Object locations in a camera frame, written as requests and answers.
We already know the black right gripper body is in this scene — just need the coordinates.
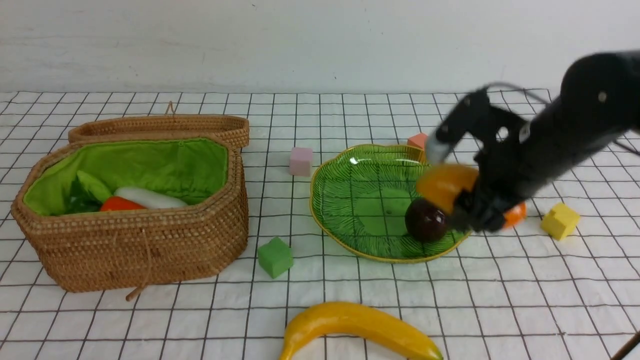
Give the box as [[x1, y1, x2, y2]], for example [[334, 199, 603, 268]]
[[452, 150, 526, 233]]

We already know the orange mango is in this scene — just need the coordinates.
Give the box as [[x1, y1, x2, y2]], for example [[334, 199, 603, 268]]
[[416, 162, 527, 232]]

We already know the dark purple passion fruit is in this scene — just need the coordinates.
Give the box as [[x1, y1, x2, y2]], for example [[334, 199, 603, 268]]
[[404, 197, 448, 244]]

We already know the yellow banana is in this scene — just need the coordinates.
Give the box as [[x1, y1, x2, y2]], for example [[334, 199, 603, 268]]
[[279, 301, 444, 360]]

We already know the white radish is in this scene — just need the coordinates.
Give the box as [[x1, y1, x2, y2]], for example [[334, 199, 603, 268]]
[[114, 187, 188, 209]]

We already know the orange carrot with leaves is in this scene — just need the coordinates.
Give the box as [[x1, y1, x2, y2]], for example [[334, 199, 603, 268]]
[[99, 196, 146, 212]]

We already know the green leafy vegetable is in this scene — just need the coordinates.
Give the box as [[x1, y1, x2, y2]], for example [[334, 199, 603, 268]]
[[64, 170, 113, 215]]

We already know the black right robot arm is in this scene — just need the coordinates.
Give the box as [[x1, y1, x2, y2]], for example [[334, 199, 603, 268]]
[[443, 49, 640, 232]]

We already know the yellow foam cube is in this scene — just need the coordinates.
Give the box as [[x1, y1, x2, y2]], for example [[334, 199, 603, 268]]
[[540, 202, 581, 241]]

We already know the orange foam cube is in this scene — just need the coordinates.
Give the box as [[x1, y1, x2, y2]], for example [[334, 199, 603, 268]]
[[406, 132, 428, 151]]

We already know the white grid tablecloth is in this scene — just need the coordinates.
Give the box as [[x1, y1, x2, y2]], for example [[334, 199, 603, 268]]
[[0, 91, 640, 360]]

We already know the green glass leaf plate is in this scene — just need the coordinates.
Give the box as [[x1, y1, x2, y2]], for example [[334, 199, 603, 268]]
[[309, 144, 470, 264]]

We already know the pink foam cube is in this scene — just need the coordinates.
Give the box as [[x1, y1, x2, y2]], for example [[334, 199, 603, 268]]
[[288, 146, 314, 177]]

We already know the green foam cube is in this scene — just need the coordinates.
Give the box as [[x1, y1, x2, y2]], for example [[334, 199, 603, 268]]
[[257, 236, 294, 280]]

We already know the woven rattan basket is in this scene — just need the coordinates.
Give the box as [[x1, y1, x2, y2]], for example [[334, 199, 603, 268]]
[[11, 132, 249, 298]]

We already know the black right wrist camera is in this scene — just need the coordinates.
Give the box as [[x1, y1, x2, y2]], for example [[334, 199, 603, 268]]
[[424, 82, 528, 166]]

